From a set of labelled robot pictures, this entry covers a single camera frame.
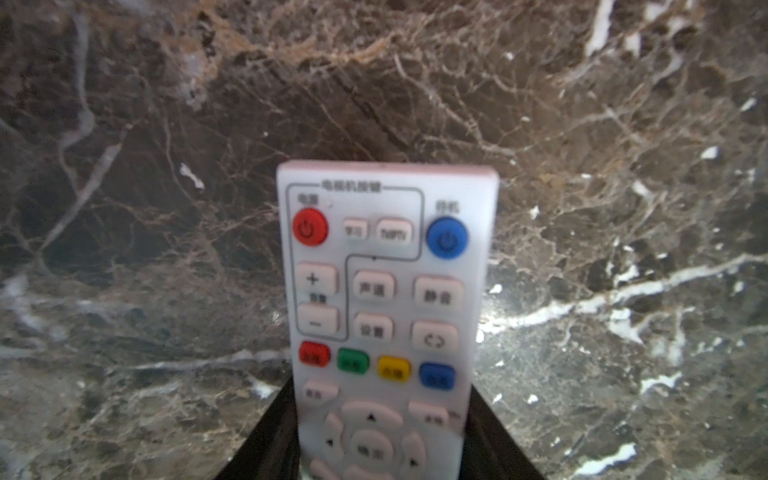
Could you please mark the white remote control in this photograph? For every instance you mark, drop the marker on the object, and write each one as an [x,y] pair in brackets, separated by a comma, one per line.
[385,267]

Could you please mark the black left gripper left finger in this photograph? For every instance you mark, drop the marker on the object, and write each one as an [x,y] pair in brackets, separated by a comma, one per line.
[272,449]

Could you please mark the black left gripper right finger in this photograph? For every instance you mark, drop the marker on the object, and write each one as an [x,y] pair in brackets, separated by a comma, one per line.
[489,451]

